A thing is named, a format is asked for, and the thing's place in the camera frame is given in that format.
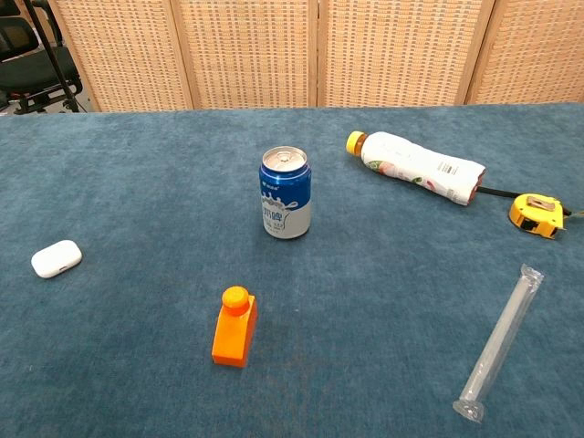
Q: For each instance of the blue and white drink can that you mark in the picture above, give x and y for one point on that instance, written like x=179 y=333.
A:
x=286 y=205

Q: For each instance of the orange plastic block toy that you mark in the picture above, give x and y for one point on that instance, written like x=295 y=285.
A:
x=234 y=329

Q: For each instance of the white labelled yellow-capped bottle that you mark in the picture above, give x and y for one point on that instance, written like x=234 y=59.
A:
x=420 y=169

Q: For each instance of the blue table cloth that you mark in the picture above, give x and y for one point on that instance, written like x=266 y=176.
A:
x=137 y=182

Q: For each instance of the woven rattan folding screen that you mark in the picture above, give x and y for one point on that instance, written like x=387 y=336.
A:
x=292 y=50

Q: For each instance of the clear wrapped plastic straw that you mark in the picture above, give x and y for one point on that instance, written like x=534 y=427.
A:
x=500 y=337

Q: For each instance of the white earbuds charging case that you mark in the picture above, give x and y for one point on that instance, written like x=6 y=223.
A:
x=55 y=258

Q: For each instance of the yellow tape measure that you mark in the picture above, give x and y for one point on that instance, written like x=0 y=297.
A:
x=538 y=213

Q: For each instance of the black office chair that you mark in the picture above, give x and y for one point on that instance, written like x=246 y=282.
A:
x=32 y=68

